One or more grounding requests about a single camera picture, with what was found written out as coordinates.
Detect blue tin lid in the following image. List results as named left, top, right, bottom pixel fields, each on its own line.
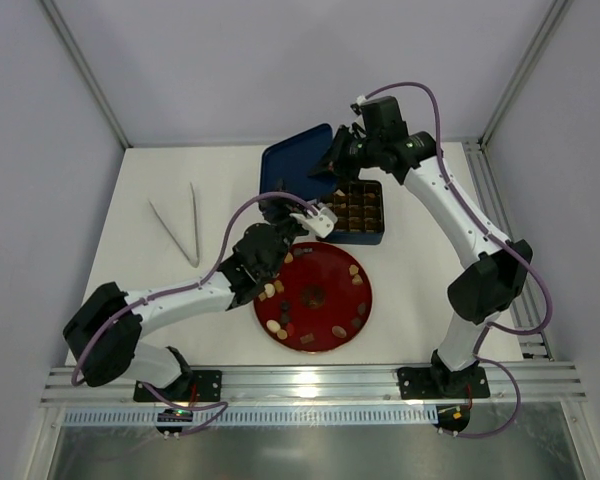
left=259, top=123, right=337, bottom=200

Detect blue chocolate tin box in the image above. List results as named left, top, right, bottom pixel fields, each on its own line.
left=321, top=180, right=385, bottom=246

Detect silver metal tongs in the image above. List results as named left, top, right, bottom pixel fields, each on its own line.
left=148, top=183, right=200, bottom=268

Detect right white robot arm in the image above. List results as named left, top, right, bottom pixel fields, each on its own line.
left=309, top=96, right=533, bottom=397

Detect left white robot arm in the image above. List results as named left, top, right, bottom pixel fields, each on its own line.
left=63, top=192, right=318, bottom=399

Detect brown oval chocolate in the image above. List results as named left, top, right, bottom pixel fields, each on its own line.
left=332, top=326, right=347, bottom=338

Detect red round plate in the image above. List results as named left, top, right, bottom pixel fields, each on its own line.
left=253, top=242, right=373, bottom=354

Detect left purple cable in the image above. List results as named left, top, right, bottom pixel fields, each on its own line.
left=69, top=194, right=326, bottom=432

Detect purple cable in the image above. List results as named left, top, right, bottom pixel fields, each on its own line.
left=364, top=80, right=554, bottom=439
left=69, top=194, right=326, bottom=432

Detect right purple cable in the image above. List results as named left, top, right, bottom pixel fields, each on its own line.
left=364, top=80, right=554, bottom=439

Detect slotted cable duct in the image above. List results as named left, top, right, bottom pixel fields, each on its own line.
left=63, top=404, right=438, bottom=428

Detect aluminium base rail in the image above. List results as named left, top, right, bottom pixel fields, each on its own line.
left=40, top=361, right=587, bottom=407

